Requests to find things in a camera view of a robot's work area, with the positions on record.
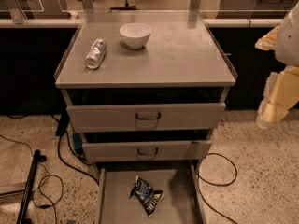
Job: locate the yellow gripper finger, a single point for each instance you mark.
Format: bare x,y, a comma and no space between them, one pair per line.
281,93
268,41

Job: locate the blue chip bag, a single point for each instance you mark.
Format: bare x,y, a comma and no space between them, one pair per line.
147,195

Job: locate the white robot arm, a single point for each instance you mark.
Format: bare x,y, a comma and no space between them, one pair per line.
287,46

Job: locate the grey drawer cabinet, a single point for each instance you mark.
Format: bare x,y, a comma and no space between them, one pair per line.
180,53

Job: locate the bottom grey drawer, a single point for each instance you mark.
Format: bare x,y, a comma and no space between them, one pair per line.
176,179

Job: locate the grey drawer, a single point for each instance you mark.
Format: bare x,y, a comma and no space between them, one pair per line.
176,179
146,145
143,109

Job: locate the middle grey drawer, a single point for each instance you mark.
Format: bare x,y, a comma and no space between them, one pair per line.
146,145

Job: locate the top grey drawer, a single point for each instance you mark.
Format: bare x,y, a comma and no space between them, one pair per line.
143,109

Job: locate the white ceramic bowl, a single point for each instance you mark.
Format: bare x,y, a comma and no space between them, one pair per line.
135,35

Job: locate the black metal bar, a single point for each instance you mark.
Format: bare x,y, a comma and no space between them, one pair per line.
29,187

